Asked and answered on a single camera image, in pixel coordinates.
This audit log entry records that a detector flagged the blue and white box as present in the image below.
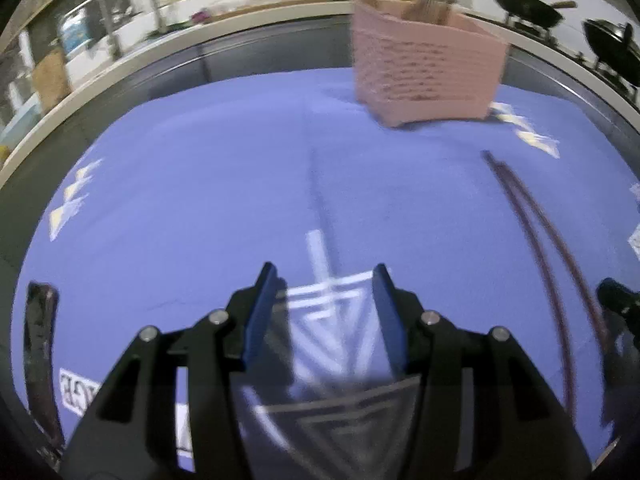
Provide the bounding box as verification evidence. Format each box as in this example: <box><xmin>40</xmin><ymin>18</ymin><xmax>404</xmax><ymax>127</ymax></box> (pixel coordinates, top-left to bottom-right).
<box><xmin>57</xmin><ymin>9</ymin><xmax>94</xmax><ymax>57</ymax></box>

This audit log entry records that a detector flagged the blue patterned tablecloth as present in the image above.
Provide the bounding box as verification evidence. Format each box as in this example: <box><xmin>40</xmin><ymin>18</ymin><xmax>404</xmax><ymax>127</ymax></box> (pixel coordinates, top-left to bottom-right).
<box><xmin>10</xmin><ymin>67</ymin><xmax>640</xmax><ymax>476</ymax></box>

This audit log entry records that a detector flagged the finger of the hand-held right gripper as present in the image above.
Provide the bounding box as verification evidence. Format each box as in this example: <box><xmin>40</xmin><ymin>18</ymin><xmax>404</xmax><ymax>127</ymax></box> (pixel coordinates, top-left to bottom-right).
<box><xmin>597</xmin><ymin>278</ymin><xmax>640</xmax><ymax>353</ymax></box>

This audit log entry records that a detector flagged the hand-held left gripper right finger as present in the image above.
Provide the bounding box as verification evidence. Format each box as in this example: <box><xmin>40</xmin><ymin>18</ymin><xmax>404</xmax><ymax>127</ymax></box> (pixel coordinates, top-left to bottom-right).
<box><xmin>372</xmin><ymin>262</ymin><xmax>594</xmax><ymax>480</ymax></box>

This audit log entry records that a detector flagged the gas stove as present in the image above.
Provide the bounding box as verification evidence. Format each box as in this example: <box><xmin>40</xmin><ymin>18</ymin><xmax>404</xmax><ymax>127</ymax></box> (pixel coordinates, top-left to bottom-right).
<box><xmin>500</xmin><ymin>10</ymin><xmax>640</xmax><ymax>128</ymax></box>

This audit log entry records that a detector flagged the tall chrome faucet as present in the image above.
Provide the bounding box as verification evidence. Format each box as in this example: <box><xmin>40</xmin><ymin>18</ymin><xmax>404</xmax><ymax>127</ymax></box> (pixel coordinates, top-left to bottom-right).
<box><xmin>59</xmin><ymin>0</ymin><xmax>124</xmax><ymax>62</ymax></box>

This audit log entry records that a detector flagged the black wok with lid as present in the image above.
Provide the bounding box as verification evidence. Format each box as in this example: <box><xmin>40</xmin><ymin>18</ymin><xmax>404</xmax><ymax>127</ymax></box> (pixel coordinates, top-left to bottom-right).
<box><xmin>582</xmin><ymin>18</ymin><xmax>640</xmax><ymax>92</ymax></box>

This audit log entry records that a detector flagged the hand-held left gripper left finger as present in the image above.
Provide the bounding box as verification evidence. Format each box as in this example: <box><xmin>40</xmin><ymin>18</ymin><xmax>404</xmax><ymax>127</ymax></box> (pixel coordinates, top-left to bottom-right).
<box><xmin>62</xmin><ymin>261</ymin><xmax>281</xmax><ymax>480</ymax></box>

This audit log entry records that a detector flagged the curved chrome faucet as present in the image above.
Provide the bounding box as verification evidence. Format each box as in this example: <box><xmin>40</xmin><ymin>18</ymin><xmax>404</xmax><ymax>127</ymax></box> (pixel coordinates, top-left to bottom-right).
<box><xmin>112</xmin><ymin>0</ymin><xmax>169</xmax><ymax>37</ymax></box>

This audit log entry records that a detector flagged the pink perforated utensil basket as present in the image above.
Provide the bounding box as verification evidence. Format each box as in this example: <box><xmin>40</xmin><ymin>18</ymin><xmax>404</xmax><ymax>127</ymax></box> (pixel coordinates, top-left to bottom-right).
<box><xmin>349</xmin><ymin>0</ymin><xmax>511</xmax><ymax>129</ymax></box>

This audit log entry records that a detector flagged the wooden cutting board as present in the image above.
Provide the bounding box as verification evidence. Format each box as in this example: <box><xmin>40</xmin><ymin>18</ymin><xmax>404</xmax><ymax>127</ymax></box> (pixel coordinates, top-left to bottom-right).
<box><xmin>29</xmin><ymin>47</ymin><xmax>74</xmax><ymax>114</ymax></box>

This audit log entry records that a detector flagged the dark glossy object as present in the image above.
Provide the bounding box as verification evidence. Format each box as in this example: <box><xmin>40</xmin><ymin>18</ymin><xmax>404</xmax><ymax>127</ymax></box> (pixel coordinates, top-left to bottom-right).
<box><xmin>24</xmin><ymin>282</ymin><xmax>67</xmax><ymax>452</ymax></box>

